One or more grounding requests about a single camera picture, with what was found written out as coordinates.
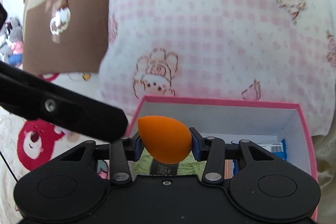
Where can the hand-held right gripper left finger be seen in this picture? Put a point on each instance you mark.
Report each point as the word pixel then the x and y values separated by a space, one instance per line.
pixel 119 158

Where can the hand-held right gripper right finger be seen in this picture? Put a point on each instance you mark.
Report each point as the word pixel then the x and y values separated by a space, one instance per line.
pixel 214 158

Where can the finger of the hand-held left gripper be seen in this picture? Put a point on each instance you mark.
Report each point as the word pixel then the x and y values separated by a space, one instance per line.
pixel 65 106
pixel 2 16

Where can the clear floss pick box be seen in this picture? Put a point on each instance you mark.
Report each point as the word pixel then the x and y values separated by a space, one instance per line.
pixel 229 169

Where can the green yarn ball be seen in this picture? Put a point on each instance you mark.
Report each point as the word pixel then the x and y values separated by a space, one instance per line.
pixel 141 165

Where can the pink cardboard box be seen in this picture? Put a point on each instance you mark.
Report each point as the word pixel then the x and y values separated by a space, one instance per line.
pixel 236 121

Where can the orange makeup sponge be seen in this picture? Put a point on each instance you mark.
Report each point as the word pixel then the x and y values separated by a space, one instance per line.
pixel 165 138

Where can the grey plush toy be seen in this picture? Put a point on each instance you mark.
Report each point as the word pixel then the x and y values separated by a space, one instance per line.
pixel 15 33

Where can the bear print blanket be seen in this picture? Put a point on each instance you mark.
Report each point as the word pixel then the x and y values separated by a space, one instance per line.
pixel 8 134

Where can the brown pillow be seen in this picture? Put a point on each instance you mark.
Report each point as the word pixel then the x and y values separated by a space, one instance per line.
pixel 78 29

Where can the gold satin cloth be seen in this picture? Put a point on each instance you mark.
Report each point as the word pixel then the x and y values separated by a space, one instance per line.
pixel 325 158

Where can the pink checked pillow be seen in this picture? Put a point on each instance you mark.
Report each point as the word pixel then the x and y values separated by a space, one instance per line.
pixel 210 29

